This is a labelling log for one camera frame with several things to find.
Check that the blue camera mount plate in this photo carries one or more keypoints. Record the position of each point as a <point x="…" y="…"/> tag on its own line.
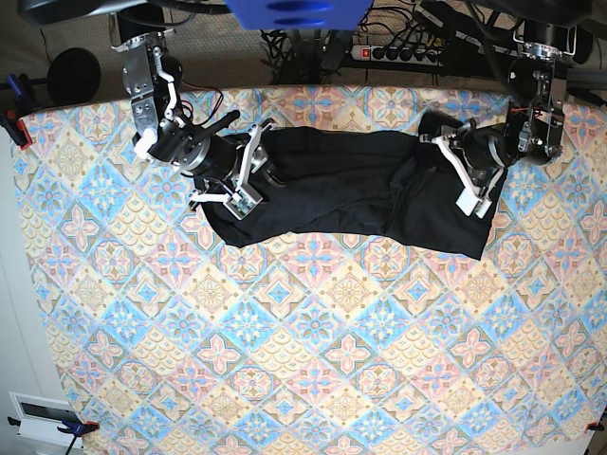
<point x="299" y="14"/>

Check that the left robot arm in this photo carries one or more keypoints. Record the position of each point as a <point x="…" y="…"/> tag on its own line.
<point x="534" y="61"/>

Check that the black round stool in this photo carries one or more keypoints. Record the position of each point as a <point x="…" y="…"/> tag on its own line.
<point x="74" y="77"/>

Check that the patterned tablecloth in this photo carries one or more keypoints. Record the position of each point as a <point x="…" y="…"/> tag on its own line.
<point x="176" y="343"/>

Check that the blue clamp lower left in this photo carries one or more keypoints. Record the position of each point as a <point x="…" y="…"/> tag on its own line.
<point x="71" y="428"/>

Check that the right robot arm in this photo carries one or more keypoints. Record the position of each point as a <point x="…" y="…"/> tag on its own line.
<point x="149" y="73"/>

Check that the black t-shirt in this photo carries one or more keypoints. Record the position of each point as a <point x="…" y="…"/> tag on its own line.
<point x="384" y="183"/>

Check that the white floor box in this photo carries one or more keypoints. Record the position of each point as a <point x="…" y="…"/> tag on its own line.
<point x="34" y="407"/>

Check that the orange clamp lower right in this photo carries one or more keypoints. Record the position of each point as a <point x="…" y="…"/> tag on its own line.
<point x="596" y="427"/>

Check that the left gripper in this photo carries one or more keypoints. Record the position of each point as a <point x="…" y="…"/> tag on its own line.
<point x="481" y="155"/>

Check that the white power strip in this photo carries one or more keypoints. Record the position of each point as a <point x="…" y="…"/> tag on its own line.
<point x="402" y="54"/>

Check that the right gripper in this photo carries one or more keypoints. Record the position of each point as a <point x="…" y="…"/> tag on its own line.
<point x="212" y="161"/>

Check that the blue clamp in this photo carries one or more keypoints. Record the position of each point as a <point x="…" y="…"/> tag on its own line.
<point x="11" y="119"/>
<point x="71" y="428"/>

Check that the blue clamp upper left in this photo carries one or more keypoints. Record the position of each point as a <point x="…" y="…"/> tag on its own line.
<point x="11" y="119"/>

